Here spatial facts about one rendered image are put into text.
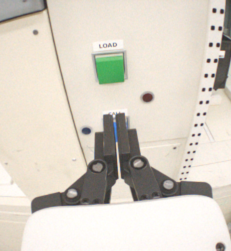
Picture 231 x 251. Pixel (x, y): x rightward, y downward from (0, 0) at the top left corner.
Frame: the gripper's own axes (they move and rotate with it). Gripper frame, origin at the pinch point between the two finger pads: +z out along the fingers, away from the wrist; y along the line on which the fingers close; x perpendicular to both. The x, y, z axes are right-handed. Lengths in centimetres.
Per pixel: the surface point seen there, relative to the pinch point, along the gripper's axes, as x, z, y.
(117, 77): -0.8, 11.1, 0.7
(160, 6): 7.0, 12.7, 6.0
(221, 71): -19, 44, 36
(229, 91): -30, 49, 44
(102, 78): -0.7, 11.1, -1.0
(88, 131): -9.9, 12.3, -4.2
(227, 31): -21, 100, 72
